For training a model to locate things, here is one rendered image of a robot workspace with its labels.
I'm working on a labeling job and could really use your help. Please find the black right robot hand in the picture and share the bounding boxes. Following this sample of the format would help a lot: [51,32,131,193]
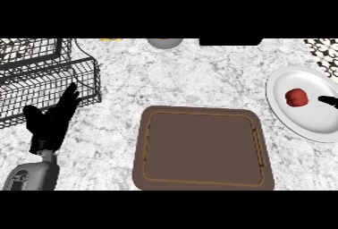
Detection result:
[318,95,338,109]

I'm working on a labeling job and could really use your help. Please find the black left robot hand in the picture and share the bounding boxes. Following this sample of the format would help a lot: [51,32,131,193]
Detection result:
[23,82,83,156]

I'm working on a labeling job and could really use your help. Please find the white plate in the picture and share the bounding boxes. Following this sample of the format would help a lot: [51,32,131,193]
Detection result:
[266,65,338,143]

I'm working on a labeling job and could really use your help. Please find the red bell pepper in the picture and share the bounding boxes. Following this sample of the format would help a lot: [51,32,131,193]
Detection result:
[284,88,309,107]

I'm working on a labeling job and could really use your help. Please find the brown tray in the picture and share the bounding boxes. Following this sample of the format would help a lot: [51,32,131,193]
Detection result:
[132,105,277,191]

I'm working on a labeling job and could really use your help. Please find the black and white patterned mat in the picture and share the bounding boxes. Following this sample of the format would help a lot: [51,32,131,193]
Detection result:
[303,38,338,79]

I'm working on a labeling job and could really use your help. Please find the black appliance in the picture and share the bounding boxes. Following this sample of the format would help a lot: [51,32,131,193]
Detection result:
[198,38,265,47]

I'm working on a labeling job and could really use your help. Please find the grey round bowl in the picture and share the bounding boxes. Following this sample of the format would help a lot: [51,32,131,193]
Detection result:
[147,38,184,50]

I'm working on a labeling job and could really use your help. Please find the black wire basket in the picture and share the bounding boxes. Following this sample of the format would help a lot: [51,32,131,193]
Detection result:
[0,38,104,130]

